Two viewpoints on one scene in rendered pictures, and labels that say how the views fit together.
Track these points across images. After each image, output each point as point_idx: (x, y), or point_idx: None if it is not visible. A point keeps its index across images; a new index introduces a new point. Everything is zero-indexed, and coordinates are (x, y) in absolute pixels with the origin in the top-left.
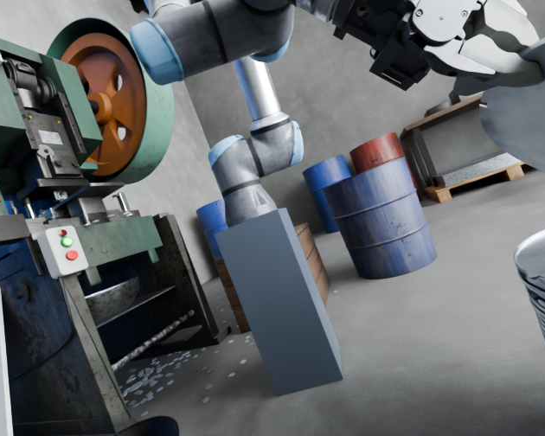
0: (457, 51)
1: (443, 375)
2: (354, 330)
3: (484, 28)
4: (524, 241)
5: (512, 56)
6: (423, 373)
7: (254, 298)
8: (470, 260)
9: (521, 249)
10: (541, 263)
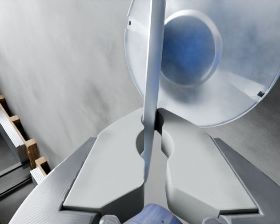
0: (259, 216)
1: (266, 151)
2: None
3: (144, 187)
4: (200, 126)
5: (170, 129)
6: (275, 162)
7: None
8: (147, 182)
9: (210, 125)
10: (234, 103)
